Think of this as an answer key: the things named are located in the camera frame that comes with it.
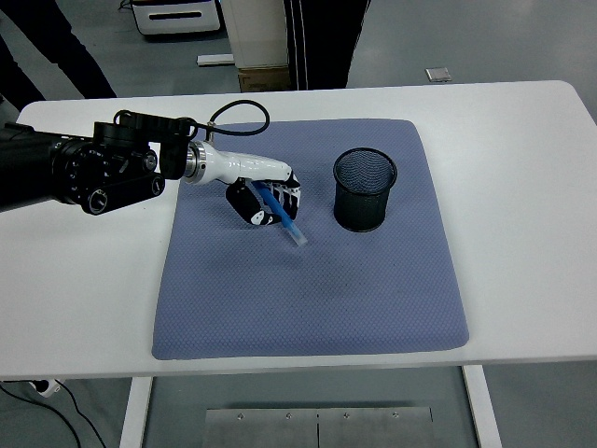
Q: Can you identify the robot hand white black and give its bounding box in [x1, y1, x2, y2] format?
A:
[199, 143, 302, 229]

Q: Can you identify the white table leg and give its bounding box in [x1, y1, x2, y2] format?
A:
[118, 375, 154, 448]
[461, 365, 504, 448]

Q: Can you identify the blue-grey textured mat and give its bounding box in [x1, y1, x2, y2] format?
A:
[151, 118, 471, 361]

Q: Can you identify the person in striped trousers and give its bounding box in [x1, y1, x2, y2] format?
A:
[283, 0, 373, 91]

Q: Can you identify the black mesh pen holder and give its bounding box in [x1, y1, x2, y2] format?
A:
[332, 147, 400, 233]

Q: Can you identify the person in dark trousers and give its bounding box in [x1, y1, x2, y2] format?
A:
[0, 0, 118, 113]

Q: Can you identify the brown cardboard box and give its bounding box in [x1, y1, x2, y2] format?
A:
[237, 64, 294, 93]

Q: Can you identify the white cabinet unit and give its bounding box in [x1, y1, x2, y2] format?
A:
[221, 0, 290, 69]

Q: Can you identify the black floor cable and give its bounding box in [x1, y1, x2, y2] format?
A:
[0, 380, 108, 448]

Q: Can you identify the blue marker clear cap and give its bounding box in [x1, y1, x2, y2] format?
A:
[253, 181, 310, 249]

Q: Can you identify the white device with dark slot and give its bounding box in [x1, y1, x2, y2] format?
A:
[131, 0, 221, 36]

